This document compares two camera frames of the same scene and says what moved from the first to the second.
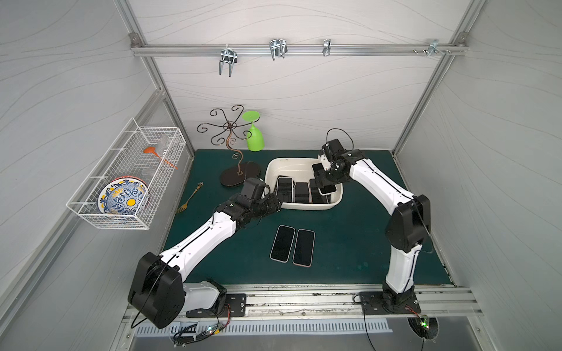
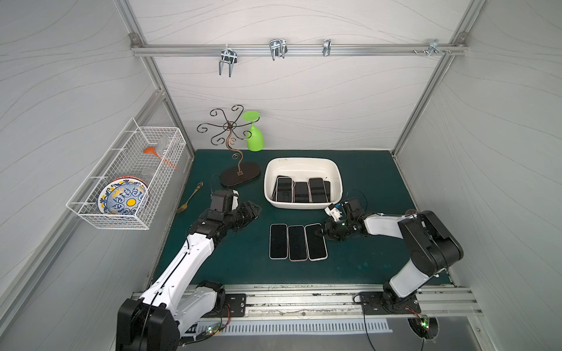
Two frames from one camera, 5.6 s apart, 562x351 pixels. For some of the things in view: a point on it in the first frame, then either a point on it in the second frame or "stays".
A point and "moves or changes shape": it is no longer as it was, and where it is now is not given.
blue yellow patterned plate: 122,196 stays
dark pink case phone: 315,196 stays
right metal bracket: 434,48 stays
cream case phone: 326,189 to 315,242
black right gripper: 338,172 to 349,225
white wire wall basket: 126,184 stays
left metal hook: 229,55 stays
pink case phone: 304,248 moves or changes shape
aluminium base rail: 455,301 stays
